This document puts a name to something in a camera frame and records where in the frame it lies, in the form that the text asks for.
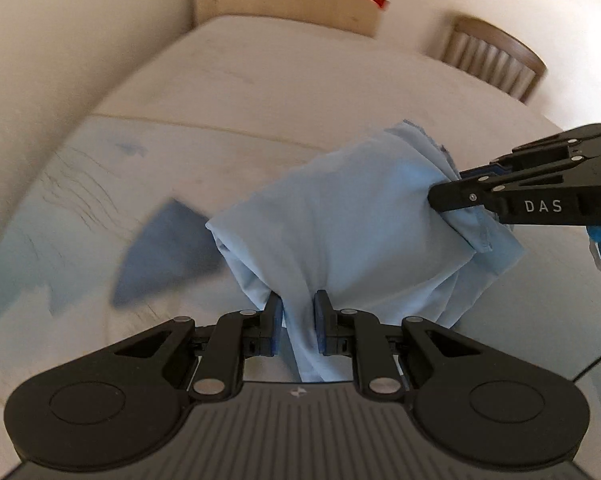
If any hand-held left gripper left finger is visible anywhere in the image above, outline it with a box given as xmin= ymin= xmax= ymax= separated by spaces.
xmin=114 ymin=292 xmax=285 ymax=404

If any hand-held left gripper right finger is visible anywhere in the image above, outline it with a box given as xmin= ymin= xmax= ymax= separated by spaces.
xmin=313 ymin=289 xmax=482 ymax=404

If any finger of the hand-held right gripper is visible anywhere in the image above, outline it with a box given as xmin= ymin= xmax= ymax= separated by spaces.
xmin=427 ymin=172 xmax=512 ymax=222
xmin=459 ymin=122 xmax=601 ymax=182

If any light blue t-shirt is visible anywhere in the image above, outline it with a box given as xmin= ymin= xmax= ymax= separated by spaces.
xmin=205 ymin=120 xmax=526 ymax=386

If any wooden chair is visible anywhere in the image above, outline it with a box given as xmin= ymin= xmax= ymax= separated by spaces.
xmin=427 ymin=12 xmax=547 ymax=104

